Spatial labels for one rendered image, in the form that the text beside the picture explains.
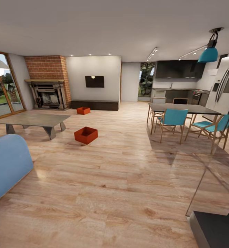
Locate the storage box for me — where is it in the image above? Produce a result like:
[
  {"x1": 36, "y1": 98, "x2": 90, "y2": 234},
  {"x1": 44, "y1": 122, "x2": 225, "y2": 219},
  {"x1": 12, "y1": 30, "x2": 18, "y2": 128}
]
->
[
  {"x1": 77, "y1": 107, "x2": 90, "y2": 115},
  {"x1": 74, "y1": 127, "x2": 98, "y2": 144}
]

